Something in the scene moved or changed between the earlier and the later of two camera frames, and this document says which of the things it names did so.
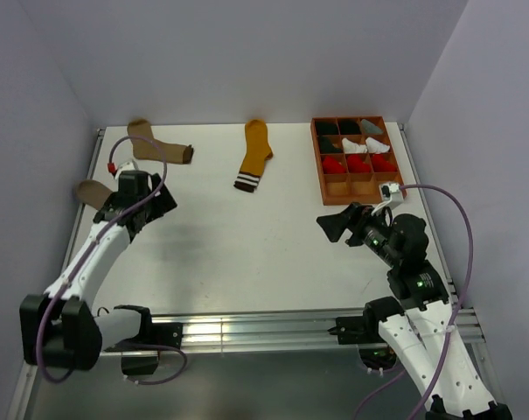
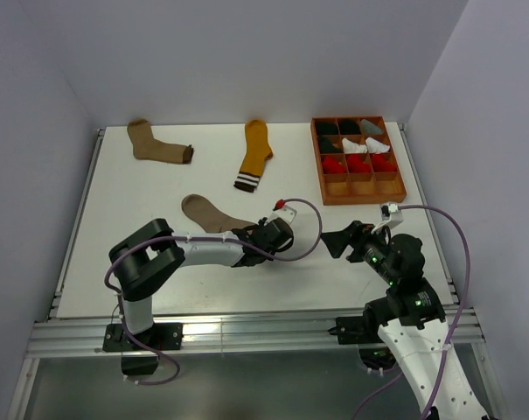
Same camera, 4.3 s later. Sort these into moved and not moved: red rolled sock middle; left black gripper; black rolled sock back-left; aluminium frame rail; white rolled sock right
Moved: left black gripper
Not moved: aluminium frame rail; black rolled sock back-left; red rolled sock middle; white rolled sock right
